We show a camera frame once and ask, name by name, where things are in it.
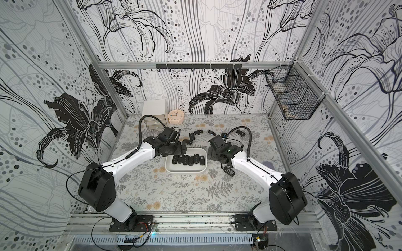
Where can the white cable duct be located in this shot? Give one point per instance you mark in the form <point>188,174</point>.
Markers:
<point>168,239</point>

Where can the purple tray lid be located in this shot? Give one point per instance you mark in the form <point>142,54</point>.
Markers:
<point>268,165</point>

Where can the black car key front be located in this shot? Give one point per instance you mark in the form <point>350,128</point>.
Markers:
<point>186,159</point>

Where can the silver black bmw key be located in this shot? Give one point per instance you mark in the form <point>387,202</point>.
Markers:
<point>229,171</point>

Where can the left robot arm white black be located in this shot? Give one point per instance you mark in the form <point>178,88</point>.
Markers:
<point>98,184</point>

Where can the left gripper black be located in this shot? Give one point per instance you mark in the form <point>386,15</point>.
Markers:
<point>178,150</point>

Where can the pink round alarm clock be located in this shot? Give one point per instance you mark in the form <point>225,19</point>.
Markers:
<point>176,116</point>

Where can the black wall rail bar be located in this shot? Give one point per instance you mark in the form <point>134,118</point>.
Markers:
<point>198,66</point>

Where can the white mini drawer cabinet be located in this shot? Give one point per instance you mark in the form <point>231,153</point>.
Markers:
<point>157,108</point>

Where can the white storage tray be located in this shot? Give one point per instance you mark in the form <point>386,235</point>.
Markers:
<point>172,166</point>

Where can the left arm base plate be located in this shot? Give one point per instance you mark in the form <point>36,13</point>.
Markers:
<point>138,223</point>

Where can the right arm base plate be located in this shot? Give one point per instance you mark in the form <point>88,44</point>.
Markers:
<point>245,222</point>

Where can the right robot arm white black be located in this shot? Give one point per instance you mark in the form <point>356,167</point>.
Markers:
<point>286,198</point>

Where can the black car key upright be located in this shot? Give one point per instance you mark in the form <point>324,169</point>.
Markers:
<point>192,136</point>

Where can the black car key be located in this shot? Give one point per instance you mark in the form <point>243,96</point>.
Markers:
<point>181,159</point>
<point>202,161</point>
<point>191,161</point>
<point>186,159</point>
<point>240,133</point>
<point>196,158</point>
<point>192,136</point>

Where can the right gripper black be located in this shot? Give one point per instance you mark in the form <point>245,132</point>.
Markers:
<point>214,150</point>

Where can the black wire wall basket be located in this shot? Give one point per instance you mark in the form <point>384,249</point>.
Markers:
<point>291,87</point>

